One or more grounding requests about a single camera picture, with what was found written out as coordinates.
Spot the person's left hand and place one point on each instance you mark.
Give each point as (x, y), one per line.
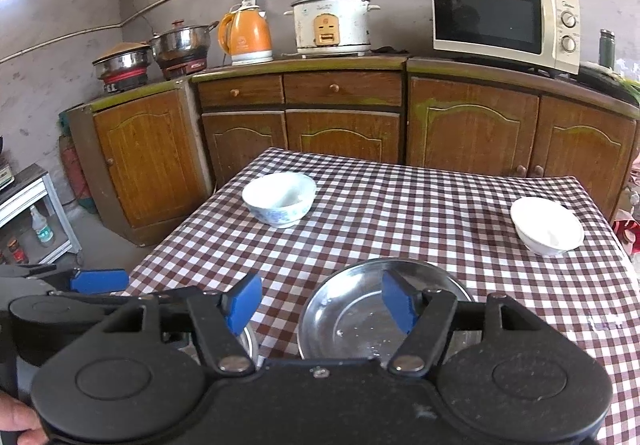
(18, 417)

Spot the large steel plate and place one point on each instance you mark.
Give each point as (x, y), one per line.
(248, 340)

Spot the white green-patterned bowl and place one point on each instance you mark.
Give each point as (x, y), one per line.
(545, 226)

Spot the wooden two-door cabinet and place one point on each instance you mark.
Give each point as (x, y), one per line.
(477, 119)

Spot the plastic bottle on shelf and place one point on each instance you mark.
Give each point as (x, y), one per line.
(41, 226)

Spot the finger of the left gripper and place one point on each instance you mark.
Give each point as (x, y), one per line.
(86, 281)

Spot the white metal shelf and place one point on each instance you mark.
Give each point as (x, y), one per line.
(19, 244)

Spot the brown checkered tablecloth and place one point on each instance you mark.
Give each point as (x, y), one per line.
(458, 222)

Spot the black induction cooktop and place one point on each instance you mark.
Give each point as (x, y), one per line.
(606, 81)

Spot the cream microwave oven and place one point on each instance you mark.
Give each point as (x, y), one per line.
(542, 33)

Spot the wooden corner cabinet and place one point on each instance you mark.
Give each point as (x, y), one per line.
(143, 158)

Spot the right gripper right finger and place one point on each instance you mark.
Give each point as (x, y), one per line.
(425, 317)

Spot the steel pot on cooker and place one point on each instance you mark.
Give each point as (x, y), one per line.
(182, 50)

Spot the steel pot with lid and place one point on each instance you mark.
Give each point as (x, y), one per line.
(124, 67)

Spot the orange electric kettle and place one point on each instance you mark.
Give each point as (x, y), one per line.
(244, 36)

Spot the red gift bag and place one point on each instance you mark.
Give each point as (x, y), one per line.
(627, 230)

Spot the blue patterned porcelain bowl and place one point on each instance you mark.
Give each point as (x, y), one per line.
(280, 200)

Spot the wooden drawer cabinet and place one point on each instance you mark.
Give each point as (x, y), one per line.
(346, 106)

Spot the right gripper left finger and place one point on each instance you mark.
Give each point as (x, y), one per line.
(218, 320)

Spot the green thermos flask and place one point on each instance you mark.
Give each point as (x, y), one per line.
(607, 49)

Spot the red gas cylinder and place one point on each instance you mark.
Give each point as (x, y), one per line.
(72, 166)

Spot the white rice cooker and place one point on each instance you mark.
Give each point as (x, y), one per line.
(331, 27)

